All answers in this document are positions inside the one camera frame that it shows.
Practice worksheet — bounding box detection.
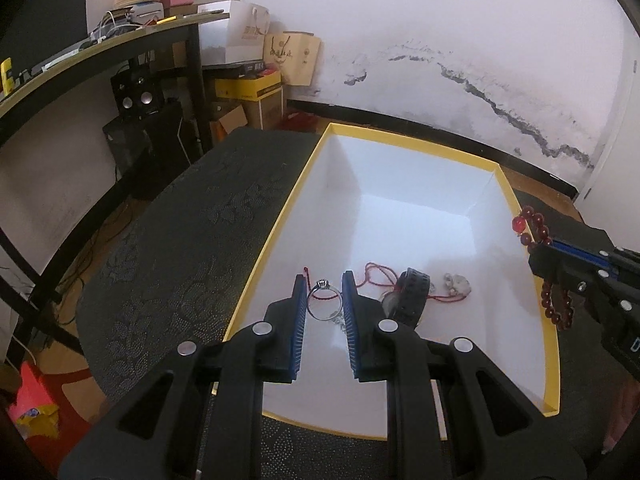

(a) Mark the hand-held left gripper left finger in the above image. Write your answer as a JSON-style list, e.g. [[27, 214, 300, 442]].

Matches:
[[57, 274, 307, 480]]

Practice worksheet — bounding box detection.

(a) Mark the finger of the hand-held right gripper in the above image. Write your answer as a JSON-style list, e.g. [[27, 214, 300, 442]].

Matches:
[[529, 242, 608, 293], [547, 224, 621, 261]]

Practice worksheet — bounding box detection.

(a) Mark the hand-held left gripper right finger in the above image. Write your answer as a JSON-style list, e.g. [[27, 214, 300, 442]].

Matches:
[[342, 270, 589, 480]]

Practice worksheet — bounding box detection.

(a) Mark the silver ring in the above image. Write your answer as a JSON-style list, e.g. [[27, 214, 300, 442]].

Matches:
[[306, 278, 346, 322]]

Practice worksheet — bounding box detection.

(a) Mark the red bead bracelet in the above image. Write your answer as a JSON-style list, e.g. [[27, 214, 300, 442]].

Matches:
[[511, 205, 576, 332]]

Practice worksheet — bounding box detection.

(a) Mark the black wristwatch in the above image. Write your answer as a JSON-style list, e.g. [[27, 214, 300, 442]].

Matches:
[[382, 267, 432, 330]]

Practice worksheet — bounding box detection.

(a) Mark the silver lock pendant red cord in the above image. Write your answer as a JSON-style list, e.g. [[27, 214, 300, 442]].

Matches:
[[304, 261, 473, 307]]

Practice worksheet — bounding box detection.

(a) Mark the yellow cardboard box white inside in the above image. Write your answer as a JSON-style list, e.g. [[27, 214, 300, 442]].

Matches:
[[212, 122, 562, 442]]

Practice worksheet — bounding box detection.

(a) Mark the red cloth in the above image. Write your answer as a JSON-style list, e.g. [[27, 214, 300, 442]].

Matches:
[[280, 112, 326, 135]]

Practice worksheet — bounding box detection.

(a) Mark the brown cardboard box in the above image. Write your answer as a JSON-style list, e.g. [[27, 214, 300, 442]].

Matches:
[[212, 85, 286, 143]]

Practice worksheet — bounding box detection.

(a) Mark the black computer tower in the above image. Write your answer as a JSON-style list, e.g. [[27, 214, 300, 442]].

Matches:
[[102, 101, 193, 201]]

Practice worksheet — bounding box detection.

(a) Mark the yellow and black box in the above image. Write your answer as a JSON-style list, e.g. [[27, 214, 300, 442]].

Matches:
[[215, 67, 283, 102]]

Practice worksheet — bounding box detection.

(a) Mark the beige gift bag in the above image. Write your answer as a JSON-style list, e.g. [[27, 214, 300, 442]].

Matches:
[[263, 32, 322, 87]]

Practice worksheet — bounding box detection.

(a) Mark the pink and yellow bag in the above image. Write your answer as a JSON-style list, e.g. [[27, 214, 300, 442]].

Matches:
[[7, 360, 60, 441]]

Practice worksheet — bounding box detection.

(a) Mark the black speaker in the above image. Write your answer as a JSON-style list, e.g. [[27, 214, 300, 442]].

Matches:
[[111, 66, 166, 122]]

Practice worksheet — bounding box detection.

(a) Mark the white gift bag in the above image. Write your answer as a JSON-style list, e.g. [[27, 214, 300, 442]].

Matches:
[[199, 0, 271, 67]]

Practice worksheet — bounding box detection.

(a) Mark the black desk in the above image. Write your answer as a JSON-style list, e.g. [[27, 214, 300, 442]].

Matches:
[[0, 10, 232, 361]]

